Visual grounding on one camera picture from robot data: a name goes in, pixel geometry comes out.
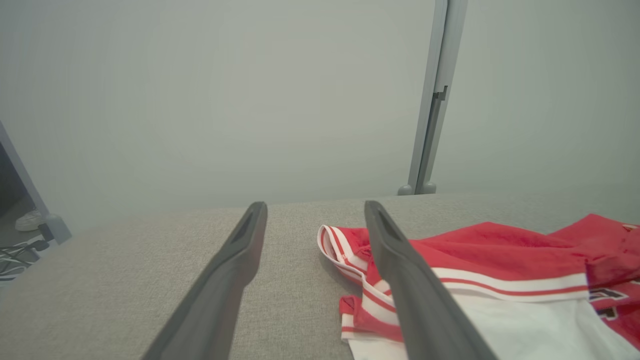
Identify grey wall panel edge post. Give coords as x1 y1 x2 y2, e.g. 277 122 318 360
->
0 120 72 245

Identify grey metal wall post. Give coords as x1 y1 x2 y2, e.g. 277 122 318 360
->
397 0 468 196

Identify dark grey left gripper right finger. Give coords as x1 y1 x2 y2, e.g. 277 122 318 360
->
364 201 498 360

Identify black floor cables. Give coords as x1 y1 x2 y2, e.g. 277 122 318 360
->
0 223 55 282

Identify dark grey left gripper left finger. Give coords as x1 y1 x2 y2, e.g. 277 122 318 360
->
142 201 269 360

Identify red jersey with number 23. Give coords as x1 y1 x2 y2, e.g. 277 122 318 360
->
317 214 640 360

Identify white sneaker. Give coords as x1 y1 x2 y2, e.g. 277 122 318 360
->
15 210 44 232

